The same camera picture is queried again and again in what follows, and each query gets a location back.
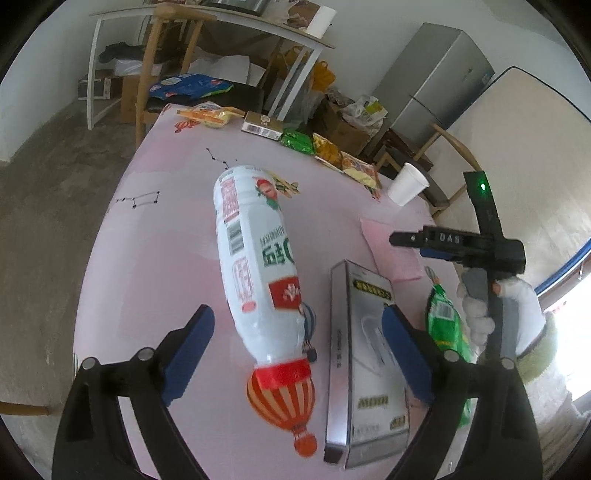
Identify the dark brown wooden stand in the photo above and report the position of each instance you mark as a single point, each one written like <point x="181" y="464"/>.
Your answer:
<point x="392" y="143"/>

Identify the silver rectangular box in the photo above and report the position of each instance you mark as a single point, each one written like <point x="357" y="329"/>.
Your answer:
<point x="360" y="332"/>

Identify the white bottle with red cap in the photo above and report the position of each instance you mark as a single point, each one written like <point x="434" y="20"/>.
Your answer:
<point x="258" y="277"/>

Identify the pink cloth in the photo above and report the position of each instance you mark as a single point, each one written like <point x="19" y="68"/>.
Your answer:
<point x="392" y="263"/>

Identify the white mattress with blue edge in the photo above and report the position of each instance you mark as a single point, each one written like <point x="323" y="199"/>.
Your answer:
<point x="531" y="161"/>

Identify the white plastic bag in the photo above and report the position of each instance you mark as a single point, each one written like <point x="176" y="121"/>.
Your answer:
<point x="367" y="108"/>

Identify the yellow plastic bag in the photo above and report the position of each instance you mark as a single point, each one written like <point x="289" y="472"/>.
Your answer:
<point x="323" y="76"/>

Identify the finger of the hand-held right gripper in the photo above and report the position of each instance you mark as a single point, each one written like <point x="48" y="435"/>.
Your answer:
<point x="429" y="239"/>

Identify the blue snack bag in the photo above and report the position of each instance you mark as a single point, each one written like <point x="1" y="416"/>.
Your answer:
<point x="189" y="85"/>

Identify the white desk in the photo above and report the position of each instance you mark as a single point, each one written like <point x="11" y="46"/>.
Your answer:
<point x="207" y="18"/>

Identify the person's right forearm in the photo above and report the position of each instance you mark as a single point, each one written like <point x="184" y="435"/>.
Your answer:
<point x="540" y="350"/>

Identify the white paper cup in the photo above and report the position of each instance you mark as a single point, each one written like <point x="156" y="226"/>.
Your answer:
<point x="406" y="184"/>

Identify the yellow snack packet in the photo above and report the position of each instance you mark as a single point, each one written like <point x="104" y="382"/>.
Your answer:
<point x="328" y="150"/>
<point x="362" y="171"/>
<point x="210" y="115"/>

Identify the green snack packet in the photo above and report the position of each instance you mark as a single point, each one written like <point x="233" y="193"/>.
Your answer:
<point x="296" y="141"/>
<point x="443" y="323"/>

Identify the brown and white carton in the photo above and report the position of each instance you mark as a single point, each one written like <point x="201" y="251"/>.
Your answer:
<point x="261" y="124"/>

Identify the cardboard box with black print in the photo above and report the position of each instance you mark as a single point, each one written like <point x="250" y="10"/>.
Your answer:
<point x="129" y="97"/>

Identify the grey refrigerator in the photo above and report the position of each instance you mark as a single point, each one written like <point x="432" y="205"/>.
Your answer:
<point x="438" y="69"/>

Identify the wooden bar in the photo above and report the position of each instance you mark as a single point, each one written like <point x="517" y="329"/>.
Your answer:
<point x="23" y="408"/>

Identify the open cardboard box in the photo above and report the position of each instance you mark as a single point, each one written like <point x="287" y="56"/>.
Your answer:
<point x="344" y="131"/>

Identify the person's right hand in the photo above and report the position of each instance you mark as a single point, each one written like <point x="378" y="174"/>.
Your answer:
<point x="524" y="304"/>

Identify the white paper roll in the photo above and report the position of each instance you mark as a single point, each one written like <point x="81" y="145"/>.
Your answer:
<point x="321" y="21"/>

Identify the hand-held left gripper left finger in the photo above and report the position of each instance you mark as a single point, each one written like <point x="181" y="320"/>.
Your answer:
<point x="189" y="355"/>

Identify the wooden chair with black seat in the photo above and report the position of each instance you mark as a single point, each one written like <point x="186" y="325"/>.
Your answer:
<point x="147" y="69"/>
<point x="436" y="196"/>

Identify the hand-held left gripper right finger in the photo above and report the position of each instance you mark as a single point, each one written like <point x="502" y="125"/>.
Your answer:
<point x="406" y="350"/>

